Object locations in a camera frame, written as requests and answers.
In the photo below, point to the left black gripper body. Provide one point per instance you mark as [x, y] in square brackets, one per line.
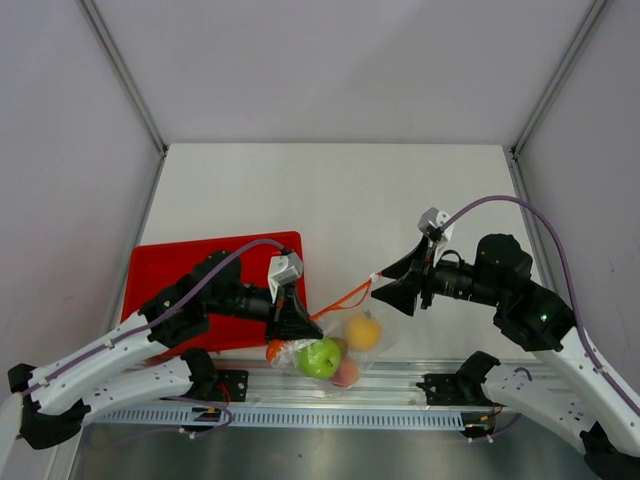
[253, 303]

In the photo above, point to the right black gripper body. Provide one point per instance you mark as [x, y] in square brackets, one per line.
[449, 278]

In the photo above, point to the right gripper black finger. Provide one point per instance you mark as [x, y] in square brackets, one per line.
[413, 265]
[400, 294]

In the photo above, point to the green apple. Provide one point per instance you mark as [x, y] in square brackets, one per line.
[320, 360]

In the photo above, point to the orange peach with leaf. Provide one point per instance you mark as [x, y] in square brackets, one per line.
[362, 332]

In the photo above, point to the small orange peach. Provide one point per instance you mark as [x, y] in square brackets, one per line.
[347, 373]

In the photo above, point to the red plastic tray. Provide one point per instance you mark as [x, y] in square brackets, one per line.
[154, 267]

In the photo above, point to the brown kiwi fruit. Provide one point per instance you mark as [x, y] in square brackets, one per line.
[342, 345]

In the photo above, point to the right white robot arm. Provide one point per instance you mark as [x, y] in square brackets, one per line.
[594, 419]

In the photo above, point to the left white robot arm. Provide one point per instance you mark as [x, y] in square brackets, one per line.
[51, 404]

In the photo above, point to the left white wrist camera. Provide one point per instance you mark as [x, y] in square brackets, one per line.
[283, 269]

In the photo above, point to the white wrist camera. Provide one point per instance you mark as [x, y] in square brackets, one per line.
[431, 225]
[283, 269]

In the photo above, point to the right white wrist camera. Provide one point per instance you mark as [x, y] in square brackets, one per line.
[431, 225]

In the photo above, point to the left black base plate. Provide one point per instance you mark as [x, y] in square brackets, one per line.
[231, 386]

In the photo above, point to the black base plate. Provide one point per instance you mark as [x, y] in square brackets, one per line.
[455, 390]
[231, 386]

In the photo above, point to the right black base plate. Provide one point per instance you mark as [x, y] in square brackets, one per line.
[455, 390]

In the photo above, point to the right aluminium frame post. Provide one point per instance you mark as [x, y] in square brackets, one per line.
[571, 54]

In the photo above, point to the aluminium frame post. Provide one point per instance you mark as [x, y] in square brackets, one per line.
[571, 54]
[108, 45]

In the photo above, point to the white slotted cable duct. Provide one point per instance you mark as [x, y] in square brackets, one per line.
[241, 416]

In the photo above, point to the left aluminium frame post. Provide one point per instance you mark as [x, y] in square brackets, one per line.
[108, 45]

